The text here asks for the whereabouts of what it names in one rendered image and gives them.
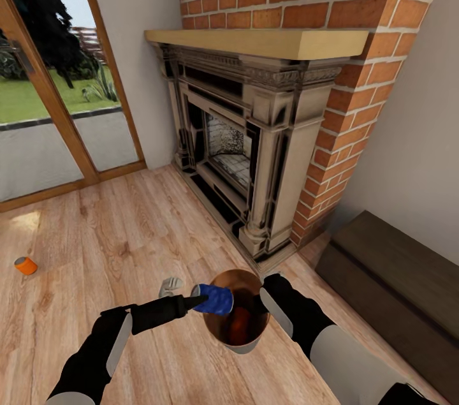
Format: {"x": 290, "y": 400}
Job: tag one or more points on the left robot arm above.
{"x": 86, "y": 373}

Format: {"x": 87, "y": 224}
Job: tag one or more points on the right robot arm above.
{"x": 353, "y": 374}

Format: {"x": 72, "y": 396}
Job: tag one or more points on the can of soda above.
{"x": 220, "y": 300}
{"x": 239, "y": 328}
{"x": 25, "y": 265}

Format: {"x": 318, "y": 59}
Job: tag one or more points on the trash can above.
{"x": 244, "y": 286}

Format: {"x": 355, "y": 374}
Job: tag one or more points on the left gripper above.
{"x": 168, "y": 308}

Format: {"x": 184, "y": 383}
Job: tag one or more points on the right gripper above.
{"x": 260, "y": 308}

